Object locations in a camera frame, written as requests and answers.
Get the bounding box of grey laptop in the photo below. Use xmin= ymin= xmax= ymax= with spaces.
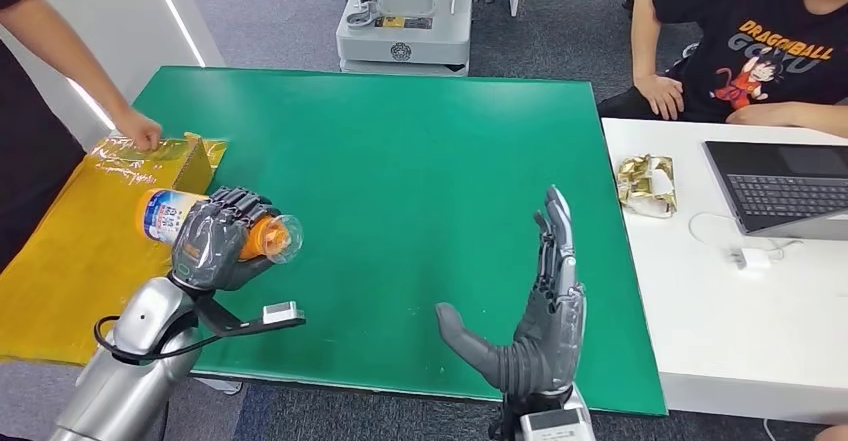
xmin=703 ymin=139 xmax=848 ymax=242

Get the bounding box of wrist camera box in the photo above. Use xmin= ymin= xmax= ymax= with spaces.
xmin=195 ymin=292 xmax=307 ymax=339
xmin=519 ymin=408 xmax=596 ymax=441

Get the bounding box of yellow film-wrapped cardboard box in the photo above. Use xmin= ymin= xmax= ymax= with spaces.
xmin=0 ymin=133 xmax=228 ymax=366

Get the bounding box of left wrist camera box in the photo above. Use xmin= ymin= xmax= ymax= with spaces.
xmin=195 ymin=292 xmax=307 ymax=339

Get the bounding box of crumpled gold foil wrapper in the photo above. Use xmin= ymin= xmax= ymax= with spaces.
xmin=616 ymin=154 xmax=678 ymax=219

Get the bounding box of person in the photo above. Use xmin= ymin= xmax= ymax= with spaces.
xmin=0 ymin=0 xmax=86 ymax=274
xmin=596 ymin=0 xmax=848 ymax=140

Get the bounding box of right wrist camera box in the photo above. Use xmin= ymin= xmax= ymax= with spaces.
xmin=519 ymin=408 xmax=596 ymax=441

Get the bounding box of white adapter cable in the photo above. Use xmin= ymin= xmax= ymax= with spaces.
xmin=687 ymin=211 xmax=806 ymax=262

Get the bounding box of white power adapter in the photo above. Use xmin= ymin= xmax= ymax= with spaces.
xmin=728 ymin=247 xmax=772 ymax=272

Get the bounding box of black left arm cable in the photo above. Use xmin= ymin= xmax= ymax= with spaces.
xmin=93 ymin=315 xmax=221 ymax=365

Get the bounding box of person's right hand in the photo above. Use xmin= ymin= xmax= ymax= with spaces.
xmin=634 ymin=74 xmax=686 ymax=121

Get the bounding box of person's left hand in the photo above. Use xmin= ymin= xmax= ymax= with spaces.
xmin=726 ymin=102 xmax=791 ymax=127
xmin=112 ymin=107 xmax=164 ymax=153

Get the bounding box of green table mat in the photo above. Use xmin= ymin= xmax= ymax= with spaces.
xmin=132 ymin=65 xmax=669 ymax=417

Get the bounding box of orange plastic bottle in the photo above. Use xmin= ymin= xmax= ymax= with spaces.
xmin=135 ymin=188 xmax=305 ymax=266

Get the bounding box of white wall light strip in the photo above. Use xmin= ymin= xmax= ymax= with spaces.
xmin=144 ymin=0 xmax=207 ymax=68
xmin=66 ymin=78 xmax=117 ymax=131

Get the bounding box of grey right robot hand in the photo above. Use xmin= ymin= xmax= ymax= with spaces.
xmin=435 ymin=185 xmax=588 ymax=400

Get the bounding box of white desk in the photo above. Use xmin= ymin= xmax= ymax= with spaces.
xmin=601 ymin=117 xmax=848 ymax=426

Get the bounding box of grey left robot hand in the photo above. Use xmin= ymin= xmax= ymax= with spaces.
xmin=170 ymin=186 xmax=283 ymax=292

